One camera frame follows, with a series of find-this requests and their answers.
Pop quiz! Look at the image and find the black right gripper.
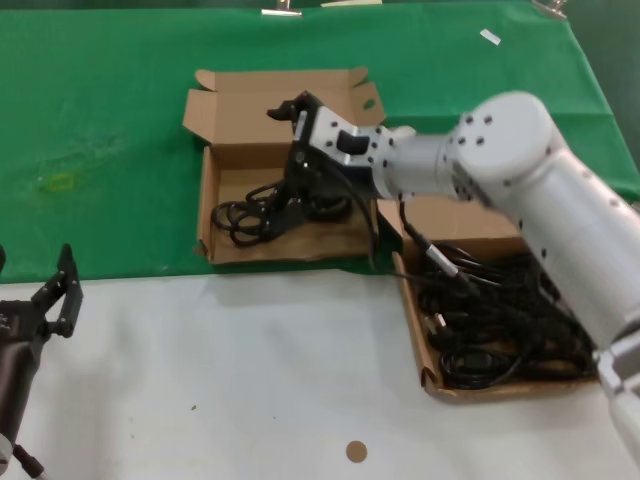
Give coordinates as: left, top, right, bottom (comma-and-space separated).
266, 91, 360, 242

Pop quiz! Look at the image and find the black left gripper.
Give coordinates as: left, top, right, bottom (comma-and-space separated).
0, 243, 84, 349

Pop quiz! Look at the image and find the black power cable with plug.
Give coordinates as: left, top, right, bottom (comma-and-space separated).
210, 180, 352, 249

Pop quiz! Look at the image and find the cardboard box with torn edge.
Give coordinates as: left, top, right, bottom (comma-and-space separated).
180, 67, 386, 265

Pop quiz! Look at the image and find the open brown cardboard box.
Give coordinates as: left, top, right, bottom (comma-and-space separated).
372, 194, 601, 406

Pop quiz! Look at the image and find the silver metal binder clip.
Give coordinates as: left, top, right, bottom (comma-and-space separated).
531, 0, 569, 21
259, 0, 304, 18

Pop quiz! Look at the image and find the green table cloth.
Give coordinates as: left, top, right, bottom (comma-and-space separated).
0, 2, 640, 282

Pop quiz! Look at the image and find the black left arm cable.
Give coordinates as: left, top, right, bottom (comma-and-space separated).
9, 442, 49, 480

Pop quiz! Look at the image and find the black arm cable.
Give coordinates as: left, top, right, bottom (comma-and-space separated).
9, 442, 49, 480
339, 169, 474, 302

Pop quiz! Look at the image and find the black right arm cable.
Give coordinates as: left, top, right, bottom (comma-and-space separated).
339, 169, 474, 302

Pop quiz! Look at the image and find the tangled black power cables pile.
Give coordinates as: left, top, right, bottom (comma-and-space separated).
414, 242, 601, 392

